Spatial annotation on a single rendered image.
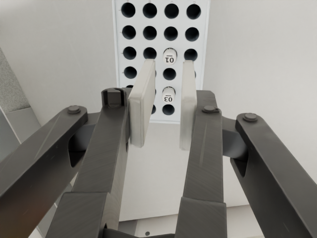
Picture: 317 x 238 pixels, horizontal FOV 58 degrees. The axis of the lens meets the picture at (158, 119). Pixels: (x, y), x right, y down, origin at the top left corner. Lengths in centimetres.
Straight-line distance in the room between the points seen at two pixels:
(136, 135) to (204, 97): 4
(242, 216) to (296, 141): 13
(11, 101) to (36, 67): 103
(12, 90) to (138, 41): 111
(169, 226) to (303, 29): 31
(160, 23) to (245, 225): 29
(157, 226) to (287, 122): 24
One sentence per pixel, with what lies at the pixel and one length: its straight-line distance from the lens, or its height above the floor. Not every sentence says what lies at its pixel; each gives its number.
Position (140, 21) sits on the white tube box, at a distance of 27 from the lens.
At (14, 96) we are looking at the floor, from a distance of 135.
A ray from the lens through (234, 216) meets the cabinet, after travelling 44.
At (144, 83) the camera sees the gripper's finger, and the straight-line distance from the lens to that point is 16.
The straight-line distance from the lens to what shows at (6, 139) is 29.
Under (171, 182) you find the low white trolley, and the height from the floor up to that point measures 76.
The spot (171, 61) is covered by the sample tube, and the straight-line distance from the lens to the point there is 26.
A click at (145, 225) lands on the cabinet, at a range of 46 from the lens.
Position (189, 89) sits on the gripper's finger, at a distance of 15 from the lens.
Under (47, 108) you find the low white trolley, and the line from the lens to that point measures 37.
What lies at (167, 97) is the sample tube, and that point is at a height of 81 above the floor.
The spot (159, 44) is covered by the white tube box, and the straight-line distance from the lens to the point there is 27.
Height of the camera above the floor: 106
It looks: 62 degrees down
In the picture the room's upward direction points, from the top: 170 degrees counter-clockwise
